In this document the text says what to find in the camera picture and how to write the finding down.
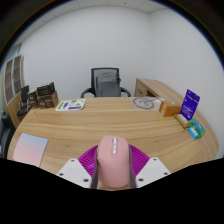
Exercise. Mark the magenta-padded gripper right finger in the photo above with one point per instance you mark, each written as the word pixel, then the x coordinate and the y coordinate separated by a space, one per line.
pixel 151 171

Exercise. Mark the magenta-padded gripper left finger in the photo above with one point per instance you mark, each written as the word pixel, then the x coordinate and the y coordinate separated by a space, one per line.
pixel 75 173

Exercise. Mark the pink computer mouse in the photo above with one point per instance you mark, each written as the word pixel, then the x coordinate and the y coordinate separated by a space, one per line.
pixel 113 165

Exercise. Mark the pink and blue mouse pad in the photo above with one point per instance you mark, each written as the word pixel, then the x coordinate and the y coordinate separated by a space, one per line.
pixel 30 149

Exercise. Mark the small blue box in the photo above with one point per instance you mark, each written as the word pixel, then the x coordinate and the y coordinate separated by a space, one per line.
pixel 193 133

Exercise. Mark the yellow-brown flat box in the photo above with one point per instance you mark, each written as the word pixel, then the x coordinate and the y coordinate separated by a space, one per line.
pixel 182 121

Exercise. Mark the green flat box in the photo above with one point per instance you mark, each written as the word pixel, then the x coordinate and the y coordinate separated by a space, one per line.
pixel 199 127

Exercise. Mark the orange wooden box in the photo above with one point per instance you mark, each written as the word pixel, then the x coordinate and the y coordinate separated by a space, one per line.
pixel 170 109

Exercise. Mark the white printed leaflet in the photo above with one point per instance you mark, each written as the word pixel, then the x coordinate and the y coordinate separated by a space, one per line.
pixel 70 104

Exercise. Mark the purple card package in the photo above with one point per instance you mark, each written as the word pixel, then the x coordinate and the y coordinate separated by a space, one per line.
pixel 190 104

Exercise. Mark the black sofa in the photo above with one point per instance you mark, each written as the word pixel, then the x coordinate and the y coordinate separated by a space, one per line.
pixel 6 133

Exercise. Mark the wooden side desk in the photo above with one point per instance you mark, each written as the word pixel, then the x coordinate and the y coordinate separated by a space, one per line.
pixel 156 88

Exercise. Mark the tall brown printed box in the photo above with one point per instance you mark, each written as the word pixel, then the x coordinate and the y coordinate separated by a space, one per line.
pixel 32 98

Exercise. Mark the dark open box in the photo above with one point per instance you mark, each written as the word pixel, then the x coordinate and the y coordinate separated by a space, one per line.
pixel 46 89

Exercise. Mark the black visitor chair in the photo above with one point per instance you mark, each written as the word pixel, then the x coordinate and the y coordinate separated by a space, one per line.
pixel 24 100

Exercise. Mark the black mesh office chair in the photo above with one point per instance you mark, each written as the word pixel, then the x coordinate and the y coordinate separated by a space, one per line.
pixel 106 83

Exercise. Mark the wooden shelf unit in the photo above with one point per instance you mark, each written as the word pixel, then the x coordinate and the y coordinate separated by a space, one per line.
pixel 12 80

